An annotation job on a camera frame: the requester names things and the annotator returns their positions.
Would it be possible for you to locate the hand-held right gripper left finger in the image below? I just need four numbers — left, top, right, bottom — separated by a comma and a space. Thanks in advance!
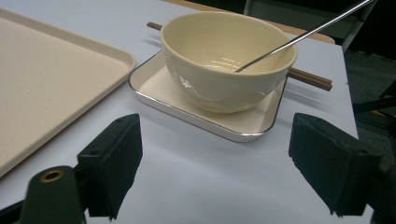
77, 113, 144, 221

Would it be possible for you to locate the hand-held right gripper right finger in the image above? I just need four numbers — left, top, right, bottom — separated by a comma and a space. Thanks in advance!
288, 112, 383, 217

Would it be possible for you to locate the white square plate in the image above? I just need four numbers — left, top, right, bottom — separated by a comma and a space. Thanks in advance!
128, 49, 289, 144

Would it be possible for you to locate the beige plastic tray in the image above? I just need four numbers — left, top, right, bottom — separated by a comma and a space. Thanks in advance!
0, 7, 136, 179

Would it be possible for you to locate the cream bowl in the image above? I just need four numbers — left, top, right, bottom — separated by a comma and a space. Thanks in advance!
160, 11, 298, 114

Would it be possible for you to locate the metal spoon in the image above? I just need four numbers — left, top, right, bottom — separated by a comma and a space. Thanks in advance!
233, 0, 375, 74

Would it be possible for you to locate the black tripod stand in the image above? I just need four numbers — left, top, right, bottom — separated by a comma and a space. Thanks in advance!
353, 80, 396, 115

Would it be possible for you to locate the white table cover board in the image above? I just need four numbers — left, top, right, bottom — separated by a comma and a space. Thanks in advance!
0, 0, 375, 224

